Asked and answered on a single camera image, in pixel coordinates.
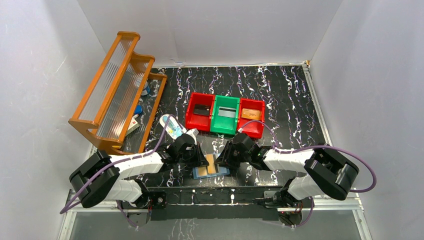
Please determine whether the white blue bottle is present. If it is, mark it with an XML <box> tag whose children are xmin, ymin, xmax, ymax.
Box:
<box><xmin>159</xmin><ymin>114</ymin><xmax>187</xmax><ymax>140</ymax></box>

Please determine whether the red bin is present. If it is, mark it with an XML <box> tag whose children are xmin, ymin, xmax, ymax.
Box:
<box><xmin>185</xmin><ymin>92</ymin><xmax>215</xmax><ymax>132</ymax></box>
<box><xmin>236</xmin><ymin>98</ymin><xmax>265</xmax><ymax>139</ymax></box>

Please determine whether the orange wooden rack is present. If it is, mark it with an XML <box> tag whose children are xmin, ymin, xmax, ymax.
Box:
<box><xmin>68</xmin><ymin>31</ymin><xmax>168</xmax><ymax>155</ymax></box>

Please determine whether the right red bin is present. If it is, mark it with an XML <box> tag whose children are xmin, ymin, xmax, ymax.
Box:
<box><xmin>236</xmin><ymin>98</ymin><xmax>265</xmax><ymax>139</ymax></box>

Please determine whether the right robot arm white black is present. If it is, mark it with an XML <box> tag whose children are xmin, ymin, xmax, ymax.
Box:
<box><xmin>215</xmin><ymin>133</ymin><xmax>359</xmax><ymax>207</ymax></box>

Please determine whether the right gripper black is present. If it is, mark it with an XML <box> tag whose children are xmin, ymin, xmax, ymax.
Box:
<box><xmin>215</xmin><ymin>140</ymin><xmax>251</xmax><ymax>170</ymax></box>

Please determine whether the orange card in bin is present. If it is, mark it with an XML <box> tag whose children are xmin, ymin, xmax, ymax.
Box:
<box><xmin>241</xmin><ymin>108</ymin><xmax>261</xmax><ymax>121</ymax></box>

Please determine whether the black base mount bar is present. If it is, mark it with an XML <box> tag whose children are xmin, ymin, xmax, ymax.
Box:
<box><xmin>147</xmin><ymin>186</ymin><xmax>314</xmax><ymax>222</ymax></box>

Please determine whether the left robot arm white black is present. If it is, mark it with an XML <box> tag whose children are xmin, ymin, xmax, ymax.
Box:
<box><xmin>69</xmin><ymin>133</ymin><xmax>209</xmax><ymax>209</ymax></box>

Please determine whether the red white small box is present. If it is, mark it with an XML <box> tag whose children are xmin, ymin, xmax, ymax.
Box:
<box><xmin>125</xmin><ymin>116</ymin><xmax>140</xmax><ymax>136</ymax></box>

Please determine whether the blue card holder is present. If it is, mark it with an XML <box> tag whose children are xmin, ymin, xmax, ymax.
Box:
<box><xmin>192</xmin><ymin>153</ymin><xmax>230</xmax><ymax>179</ymax></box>

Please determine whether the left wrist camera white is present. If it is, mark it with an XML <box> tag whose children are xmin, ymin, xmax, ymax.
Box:
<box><xmin>185</xmin><ymin>128</ymin><xmax>199</xmax><ymax>145</ymax></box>

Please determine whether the blue cap container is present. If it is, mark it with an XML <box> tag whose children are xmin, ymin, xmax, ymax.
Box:
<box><xmin>133</xmin><ymin>105</ymin><xmax>143</xmax><ymax>115</ymax></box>

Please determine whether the white blue container on rack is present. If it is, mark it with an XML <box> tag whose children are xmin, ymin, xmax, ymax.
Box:
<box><xmin>137</xmin><ymin>78</ymin><xmax>151</xmax><ymax>96</ymax></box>

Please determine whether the black card in bin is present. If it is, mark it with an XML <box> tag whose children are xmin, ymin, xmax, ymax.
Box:
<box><xmin>193</xmin><ymin>104</ymin><xmax>211</xmax><ymax>116</ymax></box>

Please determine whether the grey card in bin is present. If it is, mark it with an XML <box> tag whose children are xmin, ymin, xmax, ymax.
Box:
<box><xmin>218</xmin><ymin>107</ymin><xmax>236</xmax><ymax>118</ymax></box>

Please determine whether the orange card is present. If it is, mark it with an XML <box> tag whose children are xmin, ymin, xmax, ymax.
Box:
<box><xmin>205</xmin><ymin>153</ymin><xmax>219</xmax><ymax>175</ymax></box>
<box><xmin>241</xmin><ymin>108</ymin><xmax>261</xmax><ymax>121</ymax></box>

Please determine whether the green bin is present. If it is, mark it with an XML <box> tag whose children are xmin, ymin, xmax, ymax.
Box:
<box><xmin>210</xmin><ymin>95</ymin><xmax>240</xmax><ymax>135</ymax></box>

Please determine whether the left red bin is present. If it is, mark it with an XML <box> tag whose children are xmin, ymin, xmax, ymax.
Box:
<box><xmin>185</xmin><ymin>92</ymin><xmax>215</xmax><ymax>132</ymax></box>

